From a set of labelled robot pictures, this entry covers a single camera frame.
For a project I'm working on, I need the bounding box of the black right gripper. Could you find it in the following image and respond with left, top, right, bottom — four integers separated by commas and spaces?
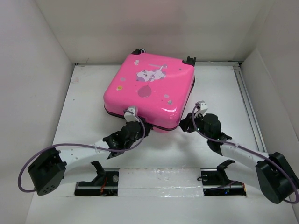
176, 111, 211, 140

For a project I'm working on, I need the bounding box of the pink hard-shell suitcase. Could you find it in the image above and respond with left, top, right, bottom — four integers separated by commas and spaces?
103, 49, 196, 133

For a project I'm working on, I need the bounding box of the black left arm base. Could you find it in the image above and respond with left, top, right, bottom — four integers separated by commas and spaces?
74, 161, 119, 197

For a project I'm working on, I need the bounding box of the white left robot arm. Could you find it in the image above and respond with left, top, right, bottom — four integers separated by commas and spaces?
28, 121, 153, 196

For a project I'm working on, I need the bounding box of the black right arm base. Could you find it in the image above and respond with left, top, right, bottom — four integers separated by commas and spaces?
197, 160, 247, 196

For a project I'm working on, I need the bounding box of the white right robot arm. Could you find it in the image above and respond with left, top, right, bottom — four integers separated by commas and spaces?
179, 113, 299, 204

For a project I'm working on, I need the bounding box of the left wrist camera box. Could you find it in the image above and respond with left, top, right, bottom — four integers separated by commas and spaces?
124, 106, 139, 122

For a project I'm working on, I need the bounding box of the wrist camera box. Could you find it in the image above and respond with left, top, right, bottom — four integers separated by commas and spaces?
124, 106, 139, 122
195, 100, 208, 116

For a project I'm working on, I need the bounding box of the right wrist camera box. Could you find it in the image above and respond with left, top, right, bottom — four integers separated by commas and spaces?
195, 100, 208, 116

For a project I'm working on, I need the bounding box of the aluminium side rail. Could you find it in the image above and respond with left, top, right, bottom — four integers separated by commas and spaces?
233, 63, 267, 152

